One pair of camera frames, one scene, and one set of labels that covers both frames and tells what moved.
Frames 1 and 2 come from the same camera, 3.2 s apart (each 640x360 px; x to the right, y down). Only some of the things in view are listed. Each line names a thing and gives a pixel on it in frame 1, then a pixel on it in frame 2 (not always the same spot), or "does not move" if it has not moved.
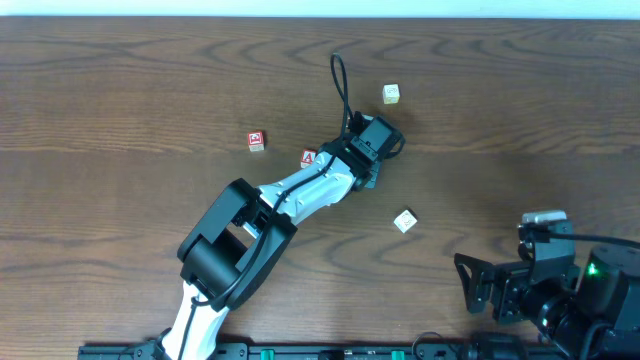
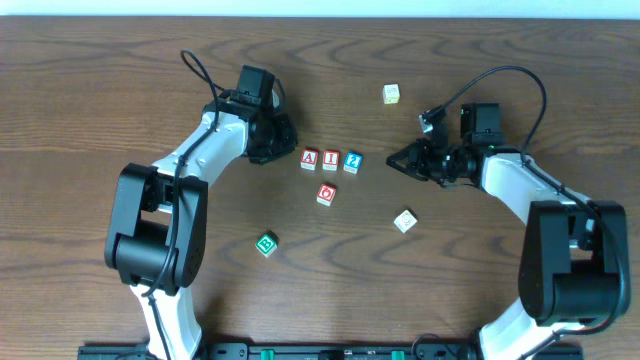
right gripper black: (498, 291) → (422, 161)
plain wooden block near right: (405, 221) does not move
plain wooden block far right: (391, 94) does not move
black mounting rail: (323, 351) does not move
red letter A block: (307, 157) does not move
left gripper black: (370, 181) → (279, 138)
